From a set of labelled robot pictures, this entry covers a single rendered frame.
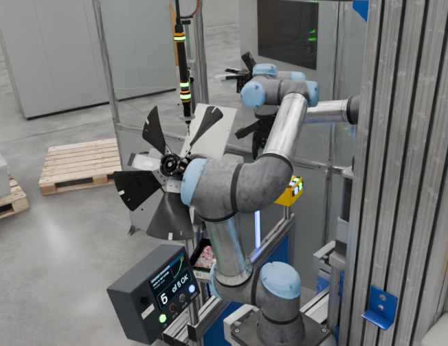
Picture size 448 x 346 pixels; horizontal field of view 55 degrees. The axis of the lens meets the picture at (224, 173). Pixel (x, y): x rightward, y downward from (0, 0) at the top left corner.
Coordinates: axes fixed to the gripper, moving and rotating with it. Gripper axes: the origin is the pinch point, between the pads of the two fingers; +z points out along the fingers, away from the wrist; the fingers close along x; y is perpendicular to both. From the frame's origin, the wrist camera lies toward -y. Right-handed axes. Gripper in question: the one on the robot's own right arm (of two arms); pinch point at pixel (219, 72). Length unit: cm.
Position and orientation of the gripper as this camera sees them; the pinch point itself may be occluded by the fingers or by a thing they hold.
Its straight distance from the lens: 183.1
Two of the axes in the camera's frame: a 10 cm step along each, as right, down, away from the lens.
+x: 3.8, -4.3, 8.2
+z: -9.2, -1.3, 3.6
